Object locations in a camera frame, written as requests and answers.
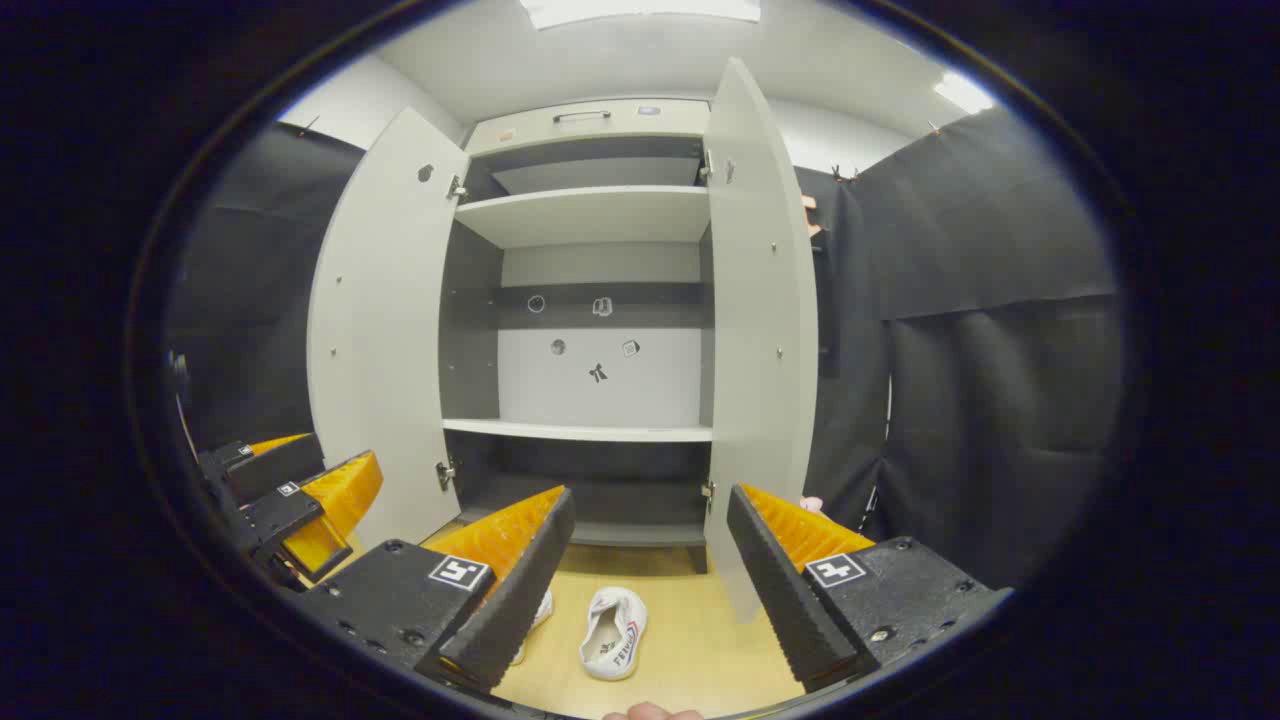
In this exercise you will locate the grey cabinet drawer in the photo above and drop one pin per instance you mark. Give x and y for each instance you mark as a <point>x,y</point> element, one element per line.
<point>660,125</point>

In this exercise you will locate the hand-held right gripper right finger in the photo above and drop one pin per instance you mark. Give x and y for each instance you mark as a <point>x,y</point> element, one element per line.
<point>775,590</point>

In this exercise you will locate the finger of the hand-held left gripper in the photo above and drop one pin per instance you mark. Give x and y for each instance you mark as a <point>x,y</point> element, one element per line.
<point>280,520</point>
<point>275,470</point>

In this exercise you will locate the grey shoe cabinet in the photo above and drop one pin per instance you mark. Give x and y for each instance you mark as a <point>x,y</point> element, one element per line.
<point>600,390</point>

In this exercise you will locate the pink plush toy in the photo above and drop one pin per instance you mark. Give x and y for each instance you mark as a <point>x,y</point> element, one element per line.
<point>812,504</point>

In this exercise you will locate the white canvas shoe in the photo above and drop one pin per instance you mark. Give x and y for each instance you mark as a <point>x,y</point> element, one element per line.
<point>625,650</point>
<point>540,610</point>

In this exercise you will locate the ceiling light panel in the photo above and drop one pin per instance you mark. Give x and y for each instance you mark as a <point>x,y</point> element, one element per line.
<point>962,92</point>

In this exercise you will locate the grey shoe cabinet door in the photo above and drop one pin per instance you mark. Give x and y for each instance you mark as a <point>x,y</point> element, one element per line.
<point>760,330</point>
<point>385,330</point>

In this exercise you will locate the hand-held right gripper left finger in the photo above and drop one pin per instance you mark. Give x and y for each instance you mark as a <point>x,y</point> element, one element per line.
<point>520,590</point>

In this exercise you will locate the grey cabinet shelf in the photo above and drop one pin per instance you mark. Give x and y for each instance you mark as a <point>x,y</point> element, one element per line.
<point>580,430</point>
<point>580,215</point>

